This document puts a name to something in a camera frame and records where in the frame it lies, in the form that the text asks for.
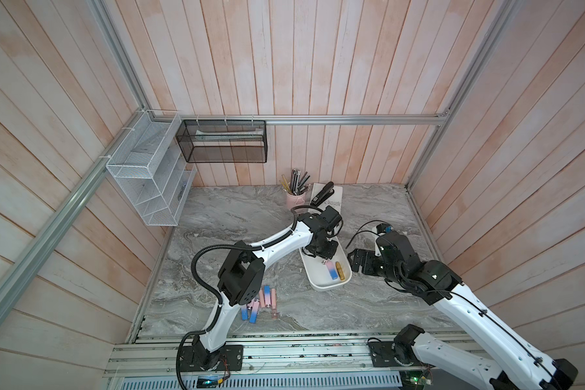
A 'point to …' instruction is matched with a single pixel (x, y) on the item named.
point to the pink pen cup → (294, 201)
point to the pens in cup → (296, 185)
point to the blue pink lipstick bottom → (244, 312)
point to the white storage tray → (317, 271)
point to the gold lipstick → (340, 270)
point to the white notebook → (334, 201)
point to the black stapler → (323, 194)
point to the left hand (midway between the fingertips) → (327, 257)
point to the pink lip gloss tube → (262, 299)
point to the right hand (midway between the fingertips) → (359, 255)
